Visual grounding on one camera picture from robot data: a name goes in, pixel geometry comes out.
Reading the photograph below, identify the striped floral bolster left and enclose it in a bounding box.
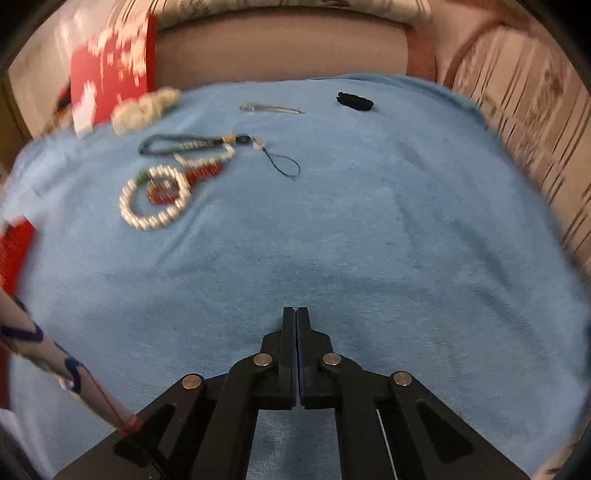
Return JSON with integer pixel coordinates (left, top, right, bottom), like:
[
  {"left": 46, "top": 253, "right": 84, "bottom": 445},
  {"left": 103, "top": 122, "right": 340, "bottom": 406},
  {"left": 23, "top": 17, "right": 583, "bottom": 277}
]
[{"left": 151, "top": 0, "right": 435, "bottom": 29}]

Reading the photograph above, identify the blue terry cloth cover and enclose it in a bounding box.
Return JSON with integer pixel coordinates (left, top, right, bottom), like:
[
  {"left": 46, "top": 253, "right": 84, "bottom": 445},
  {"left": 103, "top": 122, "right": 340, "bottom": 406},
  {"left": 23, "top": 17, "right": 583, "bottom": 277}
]
[{"left": 1, "top": 75, "right": 590, "bottom": 474}]

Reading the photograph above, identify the small black hair tie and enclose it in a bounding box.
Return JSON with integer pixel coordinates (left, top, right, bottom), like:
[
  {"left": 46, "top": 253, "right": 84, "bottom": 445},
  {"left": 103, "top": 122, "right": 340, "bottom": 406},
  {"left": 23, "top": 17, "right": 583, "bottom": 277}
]
[{"left": 335, "top": 91, "right": 376, "bottom": 113}]

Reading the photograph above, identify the red bead bracelet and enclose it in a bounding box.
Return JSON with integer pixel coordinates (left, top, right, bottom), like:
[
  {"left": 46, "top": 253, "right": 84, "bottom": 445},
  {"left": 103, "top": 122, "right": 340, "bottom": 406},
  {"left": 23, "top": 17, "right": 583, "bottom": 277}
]
[{"left": 146, "top": 162, "right": 228, "bottom": 205}]

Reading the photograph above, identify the dark cord phone charm strap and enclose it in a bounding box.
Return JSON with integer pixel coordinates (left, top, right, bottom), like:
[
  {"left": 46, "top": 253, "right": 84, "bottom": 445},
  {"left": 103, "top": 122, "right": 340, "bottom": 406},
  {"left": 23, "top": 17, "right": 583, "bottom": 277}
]
[{"left": 138, "top": 132, "right": 303, "bottom": 180}]

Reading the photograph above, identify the striped floral cushion right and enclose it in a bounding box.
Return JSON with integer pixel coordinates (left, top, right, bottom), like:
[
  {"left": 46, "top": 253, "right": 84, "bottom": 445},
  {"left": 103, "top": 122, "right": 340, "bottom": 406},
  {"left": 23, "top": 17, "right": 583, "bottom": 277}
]
[{"left": 445, "top": 23, "right": 590, "bottom": 272}]

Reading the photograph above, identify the red open gift box tray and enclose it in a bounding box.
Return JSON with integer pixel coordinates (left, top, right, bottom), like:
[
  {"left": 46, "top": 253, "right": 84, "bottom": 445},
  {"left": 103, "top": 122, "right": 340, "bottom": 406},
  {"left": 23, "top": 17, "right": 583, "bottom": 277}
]
[{"left": 1, "top": 217, "right": 36, "bottom": 410}]

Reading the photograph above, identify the silver metal hair clip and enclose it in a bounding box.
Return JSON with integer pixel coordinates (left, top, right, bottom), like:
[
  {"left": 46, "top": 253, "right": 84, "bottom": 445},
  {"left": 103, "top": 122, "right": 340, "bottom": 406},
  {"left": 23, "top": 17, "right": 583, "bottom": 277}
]
[{"left": 239, "top": 102, "right": 304, "bottom": 115}]

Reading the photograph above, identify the cream dotted scrunchie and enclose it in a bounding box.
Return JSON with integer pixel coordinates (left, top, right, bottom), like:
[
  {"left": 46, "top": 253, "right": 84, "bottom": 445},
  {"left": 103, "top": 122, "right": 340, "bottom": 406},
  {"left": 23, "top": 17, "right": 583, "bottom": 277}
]
[{"left": 110, "top": 87, "right": 181, "bottom": 136}]

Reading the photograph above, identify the large white pearl bracelet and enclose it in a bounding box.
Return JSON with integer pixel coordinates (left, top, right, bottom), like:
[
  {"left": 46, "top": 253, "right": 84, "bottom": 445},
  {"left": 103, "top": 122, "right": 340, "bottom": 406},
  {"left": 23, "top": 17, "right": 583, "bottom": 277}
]
[{"left": 118, "top": 164, "right": 194, "bottom": 232}]

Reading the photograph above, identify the brown sofa backrest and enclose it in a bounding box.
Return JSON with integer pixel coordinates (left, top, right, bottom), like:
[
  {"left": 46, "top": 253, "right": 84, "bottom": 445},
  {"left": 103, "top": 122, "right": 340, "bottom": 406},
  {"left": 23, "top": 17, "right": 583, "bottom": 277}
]
[{"left": 155, "top": 7, "right": 437, "bottom": 89}]

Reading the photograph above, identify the white blue patterned cable sleeve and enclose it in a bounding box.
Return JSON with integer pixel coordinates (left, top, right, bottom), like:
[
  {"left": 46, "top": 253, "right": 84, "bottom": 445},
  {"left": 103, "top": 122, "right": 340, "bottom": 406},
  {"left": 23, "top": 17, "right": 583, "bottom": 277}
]
[{"left": 0, "top": 290, "right": 144, "bottom": 437}]

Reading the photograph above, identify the small white bead bracelet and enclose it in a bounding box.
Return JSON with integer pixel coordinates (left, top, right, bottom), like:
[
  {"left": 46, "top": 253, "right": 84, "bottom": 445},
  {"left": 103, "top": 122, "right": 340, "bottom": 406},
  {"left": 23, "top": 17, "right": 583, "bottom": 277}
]
[{"left": 173, "top": 140, "right": 236, "bottom": 169}]

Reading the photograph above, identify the red floral box lid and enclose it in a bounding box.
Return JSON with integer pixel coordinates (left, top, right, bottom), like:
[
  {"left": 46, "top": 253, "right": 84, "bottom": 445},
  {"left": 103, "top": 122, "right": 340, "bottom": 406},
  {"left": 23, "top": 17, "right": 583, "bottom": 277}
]
[{"left": 70, "top": 14, "right": 157, "bottom": 137}]

